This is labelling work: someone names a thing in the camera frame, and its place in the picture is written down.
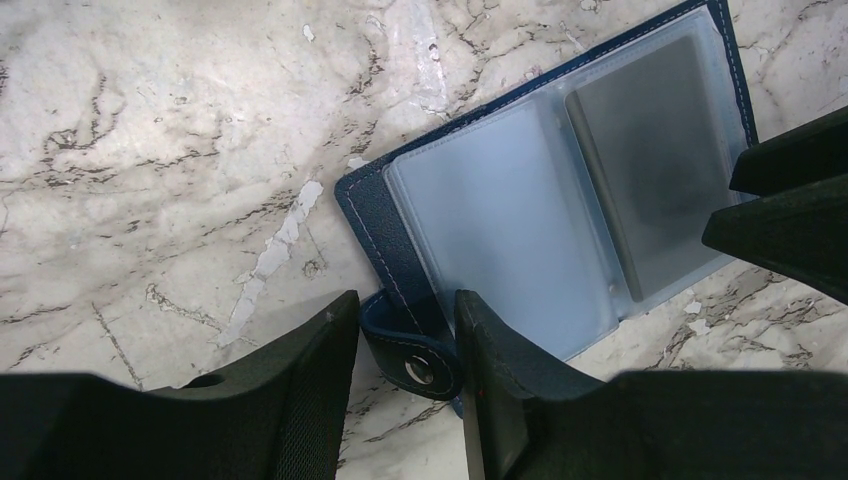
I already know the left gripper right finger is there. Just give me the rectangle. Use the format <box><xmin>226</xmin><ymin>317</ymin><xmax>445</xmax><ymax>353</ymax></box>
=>
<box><xmin>455</xmin><ymin>290</ymin><xmax>847</xmax><ymax>479</ymax></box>

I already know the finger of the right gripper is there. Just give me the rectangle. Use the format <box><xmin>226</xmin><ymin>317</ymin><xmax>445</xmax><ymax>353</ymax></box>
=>
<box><xmin>729</xmin><ymin>107</ymin><xmax>847</xmax><ymax>196</ymax></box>
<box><xmin>702</xmin><ymin>175</ymin><xmax>847</xmax><ymax>304</ymax></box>

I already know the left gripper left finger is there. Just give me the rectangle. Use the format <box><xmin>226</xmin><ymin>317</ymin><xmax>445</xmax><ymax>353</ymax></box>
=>
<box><xmin>1</xmin><ymin>291</ymin><xmax>360</xmax><ymax>479</ymax></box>

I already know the black VIP credit card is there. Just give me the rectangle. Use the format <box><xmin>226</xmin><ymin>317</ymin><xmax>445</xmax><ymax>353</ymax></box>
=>
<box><xmin>564</xmin><ymin>35</ymin><xmax>731</xmax><ymax>302</ymax></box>

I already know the blue card holder wallet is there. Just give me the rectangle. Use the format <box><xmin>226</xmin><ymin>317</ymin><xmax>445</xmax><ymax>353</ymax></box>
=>
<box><xmin>334</xmin><ymin>1</ymin><xmax>758</xmax><ymax>410</ymax></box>

